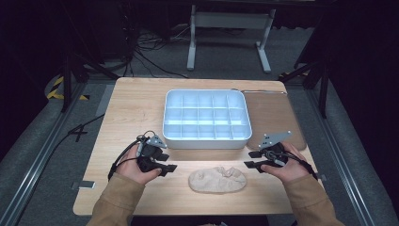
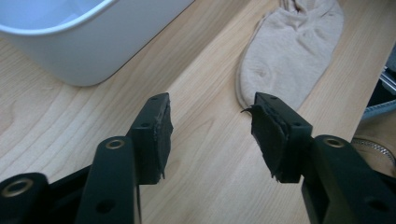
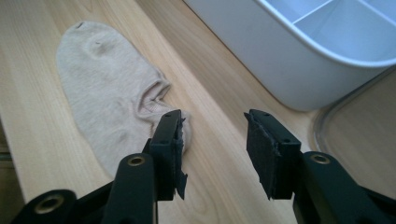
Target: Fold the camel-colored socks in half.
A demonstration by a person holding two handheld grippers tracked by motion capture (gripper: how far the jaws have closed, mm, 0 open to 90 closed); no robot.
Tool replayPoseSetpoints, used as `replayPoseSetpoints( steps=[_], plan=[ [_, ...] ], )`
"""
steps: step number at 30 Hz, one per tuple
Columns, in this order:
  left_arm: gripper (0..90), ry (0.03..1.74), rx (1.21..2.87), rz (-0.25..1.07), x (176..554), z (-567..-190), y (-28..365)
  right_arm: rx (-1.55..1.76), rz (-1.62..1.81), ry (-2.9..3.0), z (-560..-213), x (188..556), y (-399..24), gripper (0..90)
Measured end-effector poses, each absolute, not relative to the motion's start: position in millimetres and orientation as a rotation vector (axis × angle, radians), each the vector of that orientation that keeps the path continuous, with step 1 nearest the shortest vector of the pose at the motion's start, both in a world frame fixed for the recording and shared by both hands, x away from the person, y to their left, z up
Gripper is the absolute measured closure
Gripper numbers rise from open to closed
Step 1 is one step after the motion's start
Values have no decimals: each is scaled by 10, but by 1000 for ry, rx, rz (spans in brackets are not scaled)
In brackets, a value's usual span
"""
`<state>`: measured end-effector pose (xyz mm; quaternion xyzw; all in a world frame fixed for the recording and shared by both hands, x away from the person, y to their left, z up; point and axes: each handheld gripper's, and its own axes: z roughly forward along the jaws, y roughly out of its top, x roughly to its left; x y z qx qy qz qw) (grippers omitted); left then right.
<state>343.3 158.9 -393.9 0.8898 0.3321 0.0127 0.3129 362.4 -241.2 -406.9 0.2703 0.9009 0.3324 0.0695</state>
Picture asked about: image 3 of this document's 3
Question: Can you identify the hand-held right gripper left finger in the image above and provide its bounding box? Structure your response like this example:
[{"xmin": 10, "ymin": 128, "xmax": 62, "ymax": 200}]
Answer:
[{"xmin": 143, "ymin": 108, "xmax": 190, "ymax": 202}]

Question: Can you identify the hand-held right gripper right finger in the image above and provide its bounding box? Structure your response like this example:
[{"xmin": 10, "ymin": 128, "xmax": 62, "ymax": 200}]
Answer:
[{"xmin": 244, "ymin": 108, "xmax": 303, "ymax": 201}]

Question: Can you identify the beige sock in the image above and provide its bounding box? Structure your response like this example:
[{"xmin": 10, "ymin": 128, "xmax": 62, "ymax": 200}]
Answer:
[{"xmin": 55, "ymin": 21, "xmax": 191, "ymax": 179}]

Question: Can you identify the white compartment organizer box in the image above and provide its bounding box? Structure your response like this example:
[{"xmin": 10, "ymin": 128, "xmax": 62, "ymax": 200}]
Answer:
[{"xmin": 182, "ymin": 0, "xmax": 396, "ymax": 112}]

